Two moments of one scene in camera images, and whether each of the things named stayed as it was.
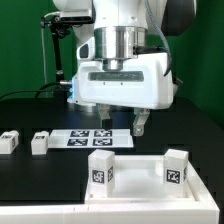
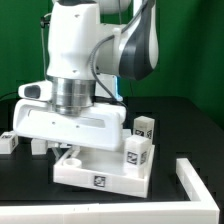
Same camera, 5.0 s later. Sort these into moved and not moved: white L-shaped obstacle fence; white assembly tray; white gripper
Moved: white gripper; white assembly tray
Not moved: white L-shaped obstacle fence
